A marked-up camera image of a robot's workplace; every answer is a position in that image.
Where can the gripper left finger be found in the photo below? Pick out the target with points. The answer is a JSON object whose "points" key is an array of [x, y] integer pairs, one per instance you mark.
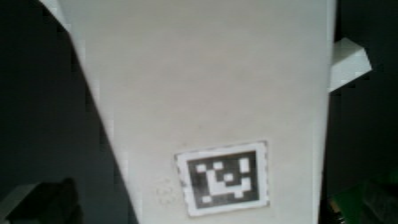
{"points": [[41, 203]]}

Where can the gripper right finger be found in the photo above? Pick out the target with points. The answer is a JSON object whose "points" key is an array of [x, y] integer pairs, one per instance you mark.
{"points": [[378, 204]]}

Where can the white cabinet top block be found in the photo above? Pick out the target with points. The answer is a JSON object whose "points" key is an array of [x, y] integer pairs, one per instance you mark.
{"points": [[208, 73]]}

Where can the white right fence piece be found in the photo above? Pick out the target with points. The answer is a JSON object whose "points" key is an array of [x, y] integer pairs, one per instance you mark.
{"points": [[350, 63]]}

